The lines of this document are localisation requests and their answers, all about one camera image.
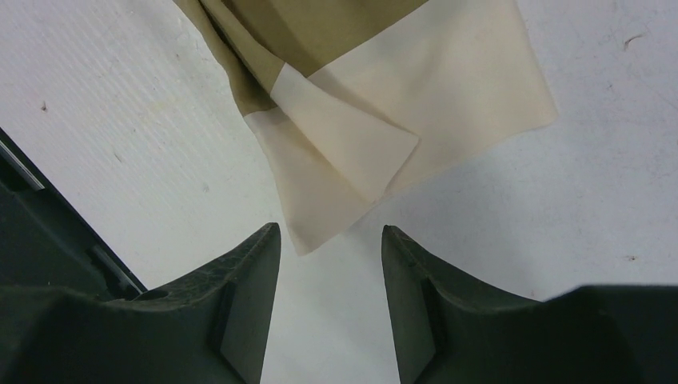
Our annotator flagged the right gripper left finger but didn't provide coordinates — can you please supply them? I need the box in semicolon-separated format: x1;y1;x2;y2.
1;222;281;383

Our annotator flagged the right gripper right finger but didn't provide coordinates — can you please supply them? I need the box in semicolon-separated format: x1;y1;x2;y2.
381;226;677;383

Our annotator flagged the olive and cream underwear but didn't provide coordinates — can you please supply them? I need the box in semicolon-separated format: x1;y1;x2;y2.
177;1;557;255

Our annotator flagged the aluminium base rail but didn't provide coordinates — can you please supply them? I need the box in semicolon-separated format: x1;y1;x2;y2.
1;132;147;301

